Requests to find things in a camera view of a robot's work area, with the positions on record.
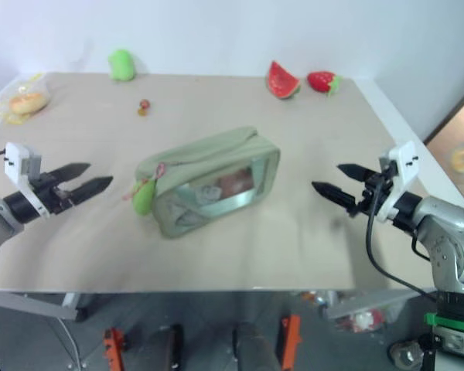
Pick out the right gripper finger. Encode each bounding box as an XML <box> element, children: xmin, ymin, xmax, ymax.
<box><xmin>336</xmin><ymin>163</ymin><xmax>373</xmax><ymax>182</ymax></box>
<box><xmin>311</xmin><ymin>180</ymin><xmax>356</xmax><ymax>212</ymax></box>

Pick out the orange black clamp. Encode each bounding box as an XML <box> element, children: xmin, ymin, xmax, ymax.
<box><xmin>102</xmin><ymin>327</ymin><xmax>128</xmax><ymax>371</ymax></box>
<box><xmin>280</xmin><ymin>314</ymin><xmax>303</xmax><ymax>369</ymax></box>

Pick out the green toy pepper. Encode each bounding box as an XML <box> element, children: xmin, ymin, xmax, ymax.
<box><xmin>107</xmin><ymin>48</ymin><xmax>137</xmax><ymax>83</ymax></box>

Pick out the brown wooden panel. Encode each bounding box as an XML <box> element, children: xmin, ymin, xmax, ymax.
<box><xmin>425</xmin><ymin>82</ymin><xmax>464</xmax><ymax>216</ymax></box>

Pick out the round bread bun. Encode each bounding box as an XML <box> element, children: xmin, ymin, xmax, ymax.
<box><xmin>9</xmin><ymin>92</ymin><xmax>49</xmax><ymax>116</ymax></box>

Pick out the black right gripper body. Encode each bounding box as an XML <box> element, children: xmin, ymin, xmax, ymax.
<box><xmin>346</xmin><ymin>166</ymin><xmax>395</xmax><ymax>218</ymax></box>

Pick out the white table frame bracket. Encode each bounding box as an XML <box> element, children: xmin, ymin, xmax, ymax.
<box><xmin>0</xmin><ymin>288</ymin><xmax>83</xmax><ymax>322</ymax></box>

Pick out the green ring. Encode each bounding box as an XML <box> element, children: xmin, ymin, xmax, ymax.
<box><xmin>424</xmin><ymin>311</ymin><xmax>464</xmax><ymax>330</ymax></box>

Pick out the red white clutter pile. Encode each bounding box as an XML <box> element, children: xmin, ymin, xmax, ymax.
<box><xmin>332</xmin><ymin>308</ymin><xmax>387</xmax><ymax>334</ymax></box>

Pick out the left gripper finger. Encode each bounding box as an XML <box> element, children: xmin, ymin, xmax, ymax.
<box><xmin>67</xmin><ymin>175</ymin><xmax>114</xmax><ymax>206</ymax></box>
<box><xmin>49</xmin><ymin>162</ymin><xmax>92</xmax><ymax>186</ymax></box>

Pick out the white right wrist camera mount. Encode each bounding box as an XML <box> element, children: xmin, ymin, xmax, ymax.
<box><xmin>377</xmin><ymin>140</ymin><xmax>418</xmax><ymax>226</ymax></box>

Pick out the grey box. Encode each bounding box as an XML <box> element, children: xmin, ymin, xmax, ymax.
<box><xmin>432</xmin><ymin>326</ymin><xmax>464</xmax><ymax>357</ymax></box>

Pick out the green pear-shaped zipper charm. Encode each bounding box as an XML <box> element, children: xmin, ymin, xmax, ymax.
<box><xmin>132</xmin><ymin>179</ymin><xmax>158</xmax><ymax>216</ymax></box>

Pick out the bread in plastic bag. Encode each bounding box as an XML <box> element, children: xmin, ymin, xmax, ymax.
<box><xmin>0</xmin><ymin>73</ymin><xmax>52</xmax><ymax>126</ymax></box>

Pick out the pink zipper pull cord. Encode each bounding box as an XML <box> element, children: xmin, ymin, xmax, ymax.
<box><xmin>122</xmin><ymin>162</ymin><xmax>168</xmax><ymax>203</ymax></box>

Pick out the toy watermelon slice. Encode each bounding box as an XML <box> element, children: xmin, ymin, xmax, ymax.
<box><xmin>264</xmin><ymin>60</ymin><xmax>302</xmax><ymax>100</ymax></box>

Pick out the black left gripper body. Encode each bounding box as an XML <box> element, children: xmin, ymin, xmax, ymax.
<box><xmin>29</xmin><ymin>172</ymin><xmax>75</xmax><ymax>216</ymax></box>

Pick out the dark round caster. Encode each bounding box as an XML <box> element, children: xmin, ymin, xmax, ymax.
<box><xmin>387</xmin><ymin>339</ymin><xmax>425</xmax><ymax>369</ymax></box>

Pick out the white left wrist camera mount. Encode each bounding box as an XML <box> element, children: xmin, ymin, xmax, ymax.
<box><xmin>3</xmin><ymin>141</ymin><xmax>49</xmax><ymax>220</ymax></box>

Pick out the toy strawberry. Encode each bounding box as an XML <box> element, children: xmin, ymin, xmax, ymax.
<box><xmin>306</xmin><ymin>70</ymin><xmax>343</xmax><ymax>97</ymax></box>

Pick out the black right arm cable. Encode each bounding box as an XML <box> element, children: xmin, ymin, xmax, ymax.
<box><xmin>364</xmin><ymin>184</ymin><xmax>438</xmax><ymax>303</ymax></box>

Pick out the green zipper pouch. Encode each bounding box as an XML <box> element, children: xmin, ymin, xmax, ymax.
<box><xmin>134</xmin><ymin>125</ymin><xmax>282</xmax><ymax>241</ymax></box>

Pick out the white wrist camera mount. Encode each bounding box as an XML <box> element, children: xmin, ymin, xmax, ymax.
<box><xmin>377</xmin><ymin>140</ymin><xmax>418</xmax><ymax>226</ymax></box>
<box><xmin>3</xmin><ymin>141</ymin><xmax>49</xmax><ymax>220</ymax></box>

